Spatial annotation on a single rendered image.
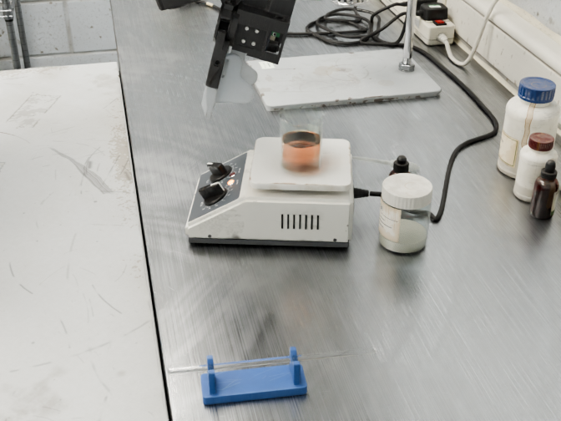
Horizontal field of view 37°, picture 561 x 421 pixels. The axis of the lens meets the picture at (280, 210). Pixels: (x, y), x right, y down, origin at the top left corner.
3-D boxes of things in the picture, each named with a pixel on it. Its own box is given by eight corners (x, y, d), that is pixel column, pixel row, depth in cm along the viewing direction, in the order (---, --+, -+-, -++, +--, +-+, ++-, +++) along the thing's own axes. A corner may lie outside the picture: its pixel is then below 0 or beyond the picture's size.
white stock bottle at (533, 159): (511, 200, 110) (521, 142, 106) (515, 183, 114) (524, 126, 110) (548, 206, 109) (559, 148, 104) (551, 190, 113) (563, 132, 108)
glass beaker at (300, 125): (282, 157, 103) (282, 97, 98) (325, 161, 102) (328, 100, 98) (273, 181, 98) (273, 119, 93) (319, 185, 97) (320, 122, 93)
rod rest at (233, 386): (203, 406, 78) (201, 377, 77) (200, 381, 81) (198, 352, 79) (307, 394, 80) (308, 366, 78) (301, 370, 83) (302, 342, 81)
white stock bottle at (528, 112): (551, 161, 119) (568, 77, 113) (546, 185, 114) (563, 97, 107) (500, 153, 122) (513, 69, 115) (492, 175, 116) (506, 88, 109)
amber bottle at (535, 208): (533, 220, 106) (544, 166, 102) (525, 208, 109) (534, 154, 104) (557, 219, 106) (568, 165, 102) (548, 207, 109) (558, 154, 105)
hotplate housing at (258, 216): (185, 246, 101) (181, 189, 97) (199, 191, 112) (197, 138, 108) (369, 252, 100) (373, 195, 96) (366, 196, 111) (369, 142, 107)
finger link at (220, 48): (216, 93, 98) (235, 20, 94) (204, 89, 97) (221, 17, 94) (219, 81, 102) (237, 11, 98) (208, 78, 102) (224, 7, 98)
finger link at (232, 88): (243, 135, 101) (263, 63, 97) (195, 123, 101) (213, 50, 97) (245, 127, 104) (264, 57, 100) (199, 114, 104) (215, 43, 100)
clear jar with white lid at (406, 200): (411, 224, 105) (417, 169, 101) (436, 249, 101) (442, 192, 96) (369, 234, 103) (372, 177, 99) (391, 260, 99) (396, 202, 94)
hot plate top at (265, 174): (248, 190, 97) (248, 183, 97) (255, 142, 107) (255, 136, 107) (351, 192, 96) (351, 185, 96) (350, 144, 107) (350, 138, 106)
